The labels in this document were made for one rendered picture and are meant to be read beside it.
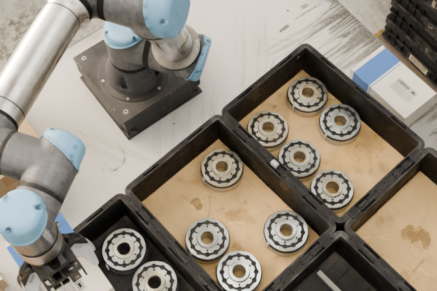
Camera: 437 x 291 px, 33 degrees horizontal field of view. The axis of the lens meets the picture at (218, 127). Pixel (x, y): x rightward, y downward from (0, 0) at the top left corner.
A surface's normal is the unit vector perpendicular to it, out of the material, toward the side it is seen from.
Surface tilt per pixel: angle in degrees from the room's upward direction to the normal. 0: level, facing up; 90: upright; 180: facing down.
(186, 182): 0
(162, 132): 0
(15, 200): 0
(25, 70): 28
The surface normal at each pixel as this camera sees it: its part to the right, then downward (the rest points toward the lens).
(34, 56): 0.45, -0.38
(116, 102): 0.01, -0.45
